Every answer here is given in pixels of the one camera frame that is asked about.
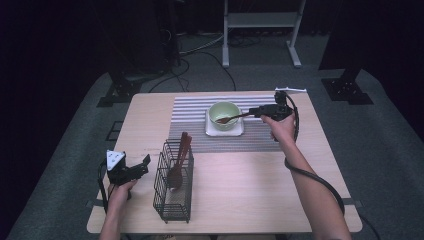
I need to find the grey cable bundle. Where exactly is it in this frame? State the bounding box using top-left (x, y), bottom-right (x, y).
top-left (179, 32), bottom-right (225, 56)

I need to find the white square plate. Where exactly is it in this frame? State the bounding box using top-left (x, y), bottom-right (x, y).
top-left (204, 109), bottom-right (245, 138)

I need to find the black wire cutlery basket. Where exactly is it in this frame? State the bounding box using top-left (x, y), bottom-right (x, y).
top-left (152, 138), bottom-right (195, 224)

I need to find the thin black floor cable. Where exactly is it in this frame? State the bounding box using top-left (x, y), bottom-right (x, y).
top-left (359, 213), bottom-right (382, 240)

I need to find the green bowl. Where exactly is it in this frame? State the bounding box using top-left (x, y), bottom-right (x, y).
top-left (208, 101), bottom-right (242, 132)

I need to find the striped placemat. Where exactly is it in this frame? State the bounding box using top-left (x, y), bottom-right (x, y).
top-left (168, 95), bottom-right (284, 154)

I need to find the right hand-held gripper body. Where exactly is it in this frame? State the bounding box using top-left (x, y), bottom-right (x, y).
top-left (263, 86), bottom-right (308, 122)

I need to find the brown wooden spoon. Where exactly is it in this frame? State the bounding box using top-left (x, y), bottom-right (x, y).
top-left (215, 112), bottom-right (252, 125)
top-left (167, 132), bottom-right (189, 192)

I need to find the black stand base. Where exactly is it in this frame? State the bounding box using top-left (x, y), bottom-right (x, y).
top-left (96, 63), bottom-right (144, 108)
top-left (321, 68), bottom-right (374, 106)

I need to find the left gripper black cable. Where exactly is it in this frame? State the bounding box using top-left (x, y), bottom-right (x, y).
top-left (96, 160), bottom-right (111, 214)

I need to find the brown wooden utensil handle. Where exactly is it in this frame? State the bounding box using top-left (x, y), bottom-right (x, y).
top-left (179, 134), bottom-right (194, 172)

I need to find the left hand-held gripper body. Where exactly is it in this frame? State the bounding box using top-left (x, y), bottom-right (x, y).
top-left (105, 149), bottom-right (140, 186)

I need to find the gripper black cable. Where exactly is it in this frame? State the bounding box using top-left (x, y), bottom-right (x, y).
top-left (282, 90), bottom-right (346, 216)
top-left (96, 160), bottom-right (111, 214)

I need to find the person's right hand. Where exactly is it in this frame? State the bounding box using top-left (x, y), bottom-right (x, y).
top-left (260, 112), bottom-right (297, 145)

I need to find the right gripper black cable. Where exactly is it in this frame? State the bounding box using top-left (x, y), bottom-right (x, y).
top-left (282, 90), bottom-right (346, 216)

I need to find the black square floor frame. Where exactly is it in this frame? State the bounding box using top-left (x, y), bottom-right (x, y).
top-left (105, 120), bottom-right (125, 142)

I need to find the white metal stand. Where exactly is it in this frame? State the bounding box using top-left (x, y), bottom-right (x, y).
top-left (221, 0), bottom-right (307, 69)

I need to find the person's left hand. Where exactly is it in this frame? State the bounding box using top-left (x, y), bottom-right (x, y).
top-left (106, 179), bottom-right (138, 209)

